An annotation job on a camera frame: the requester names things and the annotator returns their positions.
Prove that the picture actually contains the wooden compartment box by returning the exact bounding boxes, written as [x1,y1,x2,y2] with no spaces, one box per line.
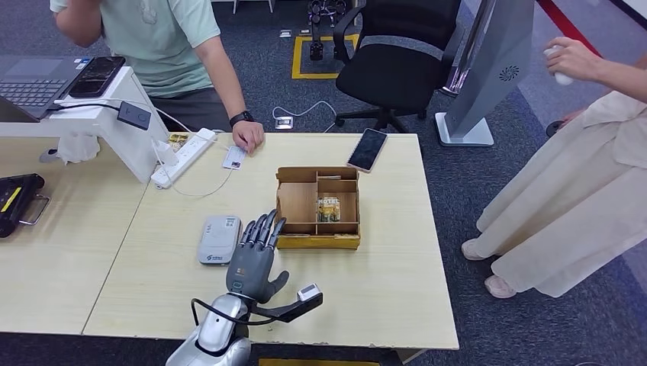
[275,166,362,251]

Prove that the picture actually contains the black hub cable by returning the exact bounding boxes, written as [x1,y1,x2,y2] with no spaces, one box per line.
[46,102,121,111]

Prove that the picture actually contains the white charger plug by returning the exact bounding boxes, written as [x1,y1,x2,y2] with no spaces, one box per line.
[151,139,179,168]

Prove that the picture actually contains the seated person's left hand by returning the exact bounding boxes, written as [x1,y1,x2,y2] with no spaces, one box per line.
[231,120,266,155]

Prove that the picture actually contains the black smartphone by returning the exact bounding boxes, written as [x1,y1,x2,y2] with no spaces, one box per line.
[68,56,127,98]

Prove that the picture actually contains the white laptop stand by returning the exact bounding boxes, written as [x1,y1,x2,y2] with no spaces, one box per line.
[0,66,170,185]

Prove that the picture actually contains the white ID card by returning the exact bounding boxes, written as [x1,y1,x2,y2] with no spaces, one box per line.
[223,145,248,171]

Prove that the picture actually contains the crumpled white tissue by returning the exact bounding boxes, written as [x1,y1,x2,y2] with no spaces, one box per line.
[54,133,101,165]

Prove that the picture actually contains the white furniture legs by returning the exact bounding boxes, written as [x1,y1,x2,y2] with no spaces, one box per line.
[231,0,275,14]

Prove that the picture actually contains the white handheld controller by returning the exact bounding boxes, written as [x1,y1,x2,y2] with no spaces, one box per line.
[543,45,575,86]

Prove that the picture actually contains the black robot legs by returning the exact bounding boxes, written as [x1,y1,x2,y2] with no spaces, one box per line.
[307,0,349,60]

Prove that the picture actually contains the hotel room key card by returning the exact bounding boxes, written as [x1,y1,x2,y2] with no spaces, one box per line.
[317,197,342,223]

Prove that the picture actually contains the white floor cable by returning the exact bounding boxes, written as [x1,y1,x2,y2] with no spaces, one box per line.
[272,98,339,133]

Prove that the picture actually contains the black wristwatch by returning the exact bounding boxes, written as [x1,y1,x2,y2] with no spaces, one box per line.
[228,110,256,128]

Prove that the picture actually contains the black handheld terminal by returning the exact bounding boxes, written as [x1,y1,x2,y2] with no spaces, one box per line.
[0,173,52,239]

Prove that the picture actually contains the white power strip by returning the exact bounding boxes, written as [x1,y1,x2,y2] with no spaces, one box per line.
[150,127,218,191]

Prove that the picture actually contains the standing person's right hand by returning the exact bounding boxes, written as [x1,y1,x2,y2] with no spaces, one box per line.
[544,36,604,83]

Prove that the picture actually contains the dark grey laptop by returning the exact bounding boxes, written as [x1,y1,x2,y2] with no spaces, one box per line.
[0,54,95,124]

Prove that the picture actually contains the smartphone with pink case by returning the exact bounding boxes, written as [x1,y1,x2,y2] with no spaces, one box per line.
[346,127,389,175]

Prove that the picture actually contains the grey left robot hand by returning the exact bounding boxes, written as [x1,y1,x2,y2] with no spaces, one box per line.
[226,209,291,305]

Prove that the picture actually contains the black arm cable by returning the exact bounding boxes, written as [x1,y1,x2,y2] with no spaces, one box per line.
[190,297,284,327]

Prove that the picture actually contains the grey card reader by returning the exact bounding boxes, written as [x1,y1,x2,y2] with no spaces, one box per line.
[197,215,243,266]

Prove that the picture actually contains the grey kiosk stand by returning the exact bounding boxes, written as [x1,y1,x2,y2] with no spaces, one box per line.
[434,0,536,147]

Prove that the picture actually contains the seated person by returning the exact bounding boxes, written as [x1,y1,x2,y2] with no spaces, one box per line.
[49,0,266,155]

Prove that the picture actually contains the black office chair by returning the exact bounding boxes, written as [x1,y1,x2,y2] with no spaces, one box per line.
[332,0,463,133]

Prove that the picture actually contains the standing person's left hand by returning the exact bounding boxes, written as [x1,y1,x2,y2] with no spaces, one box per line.
[558,108,588,127]

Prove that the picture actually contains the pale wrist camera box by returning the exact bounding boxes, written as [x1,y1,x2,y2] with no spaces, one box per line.
[296,283,323,303]

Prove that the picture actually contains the thin white cable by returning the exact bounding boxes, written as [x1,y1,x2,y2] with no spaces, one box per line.
[149,103,231,150]
[169,146,236,198]

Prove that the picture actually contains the standing person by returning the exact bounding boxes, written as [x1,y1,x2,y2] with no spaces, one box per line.
[461,36,647,299]

